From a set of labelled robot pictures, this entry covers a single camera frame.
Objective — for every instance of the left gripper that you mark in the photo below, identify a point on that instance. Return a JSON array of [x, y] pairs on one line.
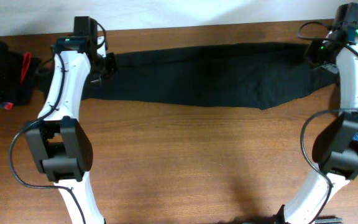
[[114, 69]]

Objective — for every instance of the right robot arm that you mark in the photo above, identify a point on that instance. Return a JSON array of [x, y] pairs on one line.
[[334, 159]]

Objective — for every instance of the black clothes stack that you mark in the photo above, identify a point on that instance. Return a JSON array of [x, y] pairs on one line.
[[17, 77]]

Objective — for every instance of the black trousers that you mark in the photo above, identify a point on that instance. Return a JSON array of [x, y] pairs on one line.
[[249, 75]]

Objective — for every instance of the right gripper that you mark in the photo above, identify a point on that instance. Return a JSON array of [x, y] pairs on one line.
[[316, 46]]

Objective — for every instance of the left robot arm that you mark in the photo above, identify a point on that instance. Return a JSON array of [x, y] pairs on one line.
[[59, 146]]

